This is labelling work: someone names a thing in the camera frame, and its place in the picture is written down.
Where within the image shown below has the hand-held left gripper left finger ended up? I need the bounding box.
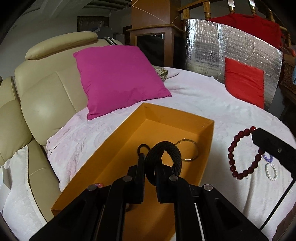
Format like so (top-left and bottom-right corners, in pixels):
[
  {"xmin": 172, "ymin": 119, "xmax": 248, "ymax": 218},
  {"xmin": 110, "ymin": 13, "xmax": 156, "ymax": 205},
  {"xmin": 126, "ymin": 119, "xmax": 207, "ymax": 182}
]
[{"xmin": 29, "ymin": 153, "xmax": 148, "ymax": 241}]

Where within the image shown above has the white towel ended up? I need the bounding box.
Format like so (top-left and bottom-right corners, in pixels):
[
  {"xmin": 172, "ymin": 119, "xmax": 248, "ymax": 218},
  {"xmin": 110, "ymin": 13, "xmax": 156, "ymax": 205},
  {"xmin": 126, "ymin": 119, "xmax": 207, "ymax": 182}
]
[{"xmin": 0, "ymin": 146, "xmax": 55, "ymax": 241}]

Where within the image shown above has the patterned cloth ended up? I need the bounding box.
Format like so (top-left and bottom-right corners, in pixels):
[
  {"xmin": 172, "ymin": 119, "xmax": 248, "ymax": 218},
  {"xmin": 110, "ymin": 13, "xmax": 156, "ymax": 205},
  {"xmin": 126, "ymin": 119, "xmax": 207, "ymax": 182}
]
[{"xmin": 153, "ymin": 65, "xmax": 181, "ymax": 81}]

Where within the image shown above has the red cloth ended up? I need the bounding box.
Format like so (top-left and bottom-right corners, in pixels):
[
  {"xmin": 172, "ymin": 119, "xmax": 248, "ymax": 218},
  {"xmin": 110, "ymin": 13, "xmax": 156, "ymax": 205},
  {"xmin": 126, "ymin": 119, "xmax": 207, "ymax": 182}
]
[{"xmin": 208, "ymin": 13, "xmax": 284, "ymax": 50}]

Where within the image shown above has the orange cardboard box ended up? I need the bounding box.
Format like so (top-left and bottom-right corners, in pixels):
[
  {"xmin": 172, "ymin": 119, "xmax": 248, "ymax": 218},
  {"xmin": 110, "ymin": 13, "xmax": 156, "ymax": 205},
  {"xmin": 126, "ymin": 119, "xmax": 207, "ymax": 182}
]
[{"xmin": 50, "ymin": 103, "xmax": 215, "ymax": 241}]

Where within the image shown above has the beige leather sofa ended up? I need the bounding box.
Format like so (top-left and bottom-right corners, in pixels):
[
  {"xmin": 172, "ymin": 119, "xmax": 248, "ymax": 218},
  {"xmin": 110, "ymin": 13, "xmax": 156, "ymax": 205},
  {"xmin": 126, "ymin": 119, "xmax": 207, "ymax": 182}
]
[{"xmin": 0, "ymin": 31, "xmax": 125, "ymax": 223}]

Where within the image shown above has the gold bangle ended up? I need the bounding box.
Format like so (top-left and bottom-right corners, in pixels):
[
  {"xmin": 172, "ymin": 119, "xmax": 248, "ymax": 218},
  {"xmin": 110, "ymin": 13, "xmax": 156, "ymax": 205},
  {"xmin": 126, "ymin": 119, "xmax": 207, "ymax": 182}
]
[{"xmin": 174, "ymin": 138, "xmax": 199, "ymax": 162}]

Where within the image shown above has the striped cloth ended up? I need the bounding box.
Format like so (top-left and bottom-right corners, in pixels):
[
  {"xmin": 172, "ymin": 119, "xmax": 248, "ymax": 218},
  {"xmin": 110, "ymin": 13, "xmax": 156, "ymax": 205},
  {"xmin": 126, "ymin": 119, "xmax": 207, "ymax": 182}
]
[{"xmin": 103, "ymin": 37, "xmax": 124, "ymax": 46}]

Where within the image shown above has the wooden railing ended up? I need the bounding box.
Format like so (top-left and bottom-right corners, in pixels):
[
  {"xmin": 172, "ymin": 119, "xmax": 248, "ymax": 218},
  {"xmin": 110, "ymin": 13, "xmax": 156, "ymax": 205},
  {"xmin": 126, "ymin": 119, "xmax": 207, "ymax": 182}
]
[{"xmin": 178, "ymin": 0, "xmax": 292, "ymax": 47}]

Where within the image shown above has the wicker basket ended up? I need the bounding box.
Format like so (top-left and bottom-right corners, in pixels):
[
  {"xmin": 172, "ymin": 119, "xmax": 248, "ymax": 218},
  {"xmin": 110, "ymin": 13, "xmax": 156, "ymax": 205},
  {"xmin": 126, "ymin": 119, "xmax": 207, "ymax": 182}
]
[{"xmin": 279, "ymin": 60, "xmax": 296, "ymax": 93}]

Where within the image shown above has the small black hair tie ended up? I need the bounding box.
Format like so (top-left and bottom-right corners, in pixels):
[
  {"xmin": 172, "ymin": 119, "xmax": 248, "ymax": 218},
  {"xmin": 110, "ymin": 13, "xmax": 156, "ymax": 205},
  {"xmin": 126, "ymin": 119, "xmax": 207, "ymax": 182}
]
[{"xmin": 137, "ymin": 144, "xmax": 151, "ymax": 155}]

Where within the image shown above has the dark wall picture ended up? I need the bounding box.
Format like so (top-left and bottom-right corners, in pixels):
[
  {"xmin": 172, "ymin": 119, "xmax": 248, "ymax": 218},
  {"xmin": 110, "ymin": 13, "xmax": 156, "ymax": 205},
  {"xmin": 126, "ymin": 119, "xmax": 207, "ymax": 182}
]
[{"xmin": 77, "ymin": 16, "xmax": 109, "ymax": 30}]

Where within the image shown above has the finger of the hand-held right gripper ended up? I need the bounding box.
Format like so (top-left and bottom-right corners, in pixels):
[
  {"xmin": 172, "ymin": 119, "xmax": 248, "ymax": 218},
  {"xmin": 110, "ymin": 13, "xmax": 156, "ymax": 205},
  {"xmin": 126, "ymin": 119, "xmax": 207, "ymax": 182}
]
[{"xmin": 252, "ymin": 127, "xmax": 296, "ymax": 180}]

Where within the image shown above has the red pillow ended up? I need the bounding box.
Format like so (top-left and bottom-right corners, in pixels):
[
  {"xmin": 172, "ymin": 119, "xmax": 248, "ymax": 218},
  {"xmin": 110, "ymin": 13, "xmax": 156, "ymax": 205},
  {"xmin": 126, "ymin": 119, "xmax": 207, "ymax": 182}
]
[{"xmin": 224, "ymin": 57, "xmax": 265, "ymax": 109}]

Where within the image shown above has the wooden cabinet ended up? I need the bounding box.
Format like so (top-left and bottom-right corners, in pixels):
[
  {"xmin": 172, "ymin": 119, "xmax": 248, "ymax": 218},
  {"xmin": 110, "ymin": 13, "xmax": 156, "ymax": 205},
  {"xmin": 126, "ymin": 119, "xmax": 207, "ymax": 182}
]
[{"xmin": 126, "ymin": 0, "xmax": 185, "ymax": 70}]

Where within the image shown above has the dark red beaded bracelet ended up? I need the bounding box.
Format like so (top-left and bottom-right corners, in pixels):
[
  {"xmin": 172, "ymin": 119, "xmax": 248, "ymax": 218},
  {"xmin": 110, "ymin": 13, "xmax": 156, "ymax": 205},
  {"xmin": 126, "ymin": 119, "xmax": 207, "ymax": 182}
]
[{"xmin": 228, "ymin": 126, "xmax": 265, "ymax": 180}]

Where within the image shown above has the magenta pillow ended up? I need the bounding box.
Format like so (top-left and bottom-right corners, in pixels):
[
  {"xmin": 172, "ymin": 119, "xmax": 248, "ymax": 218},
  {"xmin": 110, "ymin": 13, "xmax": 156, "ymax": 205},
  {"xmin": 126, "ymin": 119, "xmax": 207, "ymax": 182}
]
[{"xmin": 73, "ymin": 45, "xmax": 173, "ymax": 120}]

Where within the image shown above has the black braided bracelet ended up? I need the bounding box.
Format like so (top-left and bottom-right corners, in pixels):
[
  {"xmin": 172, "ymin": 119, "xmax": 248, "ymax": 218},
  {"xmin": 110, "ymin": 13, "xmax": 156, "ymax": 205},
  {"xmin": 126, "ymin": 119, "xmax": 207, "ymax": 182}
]
[{"xmin": 145, "ymin": 141, "xmax": 183, "ymax": 186}]

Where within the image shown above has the white beaded bracelet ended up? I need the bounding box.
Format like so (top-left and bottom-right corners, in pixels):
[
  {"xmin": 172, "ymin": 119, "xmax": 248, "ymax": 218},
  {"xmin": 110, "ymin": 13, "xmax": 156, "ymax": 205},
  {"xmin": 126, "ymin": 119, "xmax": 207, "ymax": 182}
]
[{"xmin": 265, "ymin": 163, "xmax": 278, "ymax": 181}]

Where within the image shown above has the silver foil panel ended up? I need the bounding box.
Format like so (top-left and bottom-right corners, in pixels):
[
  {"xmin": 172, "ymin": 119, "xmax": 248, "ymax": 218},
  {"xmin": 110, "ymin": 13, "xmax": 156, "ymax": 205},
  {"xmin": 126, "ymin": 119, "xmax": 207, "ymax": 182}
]
[{"xmin": 184, "ymin": 18, "xmax": 284, "ymax": 110}]

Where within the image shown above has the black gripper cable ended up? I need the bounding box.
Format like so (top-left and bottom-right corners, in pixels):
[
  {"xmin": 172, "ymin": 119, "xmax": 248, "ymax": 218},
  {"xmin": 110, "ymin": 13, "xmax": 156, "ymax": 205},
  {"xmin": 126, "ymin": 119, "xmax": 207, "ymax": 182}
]
[{"xmin": 260, "ymin": 177, "xmax": 296, "ymax": 231}]

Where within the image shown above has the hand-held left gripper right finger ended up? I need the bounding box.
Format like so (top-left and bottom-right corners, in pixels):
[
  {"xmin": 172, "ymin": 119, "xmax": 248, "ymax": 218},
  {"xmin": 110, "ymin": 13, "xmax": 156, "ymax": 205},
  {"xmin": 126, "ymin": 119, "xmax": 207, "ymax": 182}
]
[{"xmin": 155, "ymin": 163, "xmax": 270, "ymax": 241}]

